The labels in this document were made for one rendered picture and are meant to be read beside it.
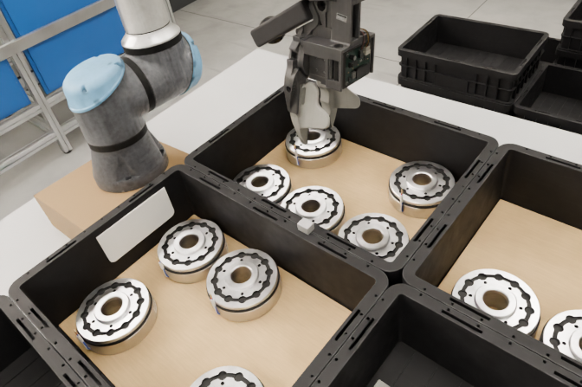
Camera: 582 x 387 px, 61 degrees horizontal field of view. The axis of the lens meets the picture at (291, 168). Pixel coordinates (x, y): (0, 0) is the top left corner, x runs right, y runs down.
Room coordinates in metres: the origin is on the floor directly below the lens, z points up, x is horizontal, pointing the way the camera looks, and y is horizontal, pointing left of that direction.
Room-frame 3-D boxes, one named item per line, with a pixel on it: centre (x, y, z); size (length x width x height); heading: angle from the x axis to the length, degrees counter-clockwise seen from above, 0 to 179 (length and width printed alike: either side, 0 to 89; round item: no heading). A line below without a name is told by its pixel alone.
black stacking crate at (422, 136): (0.59, -0.07, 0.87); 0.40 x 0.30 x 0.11; 43
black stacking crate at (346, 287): (0.38, 0.15, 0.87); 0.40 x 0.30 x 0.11; 43
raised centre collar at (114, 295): (0.42, 0.27, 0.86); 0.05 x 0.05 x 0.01
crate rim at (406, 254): (0.59, -0.07, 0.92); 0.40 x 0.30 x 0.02; 43
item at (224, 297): (0.43, 0.09, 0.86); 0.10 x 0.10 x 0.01
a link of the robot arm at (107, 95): (0.83, 0.32, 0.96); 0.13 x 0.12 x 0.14; 131
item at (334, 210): (0.54, -0.02, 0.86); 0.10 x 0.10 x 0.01
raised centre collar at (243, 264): (0.43, 0.09, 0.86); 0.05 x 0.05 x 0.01
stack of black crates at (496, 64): (1.44, -0.67, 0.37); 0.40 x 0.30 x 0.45; 45
